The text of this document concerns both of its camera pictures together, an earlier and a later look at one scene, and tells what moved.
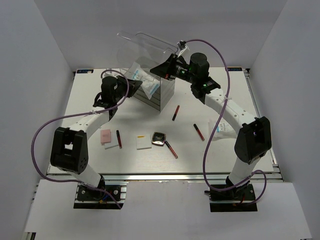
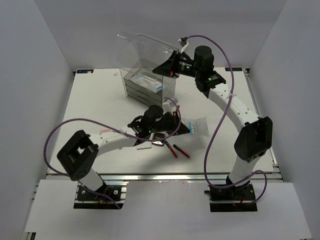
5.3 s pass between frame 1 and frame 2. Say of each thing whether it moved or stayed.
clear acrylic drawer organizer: stayed
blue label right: stayed
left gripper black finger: moved
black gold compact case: stayed
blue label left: stayed
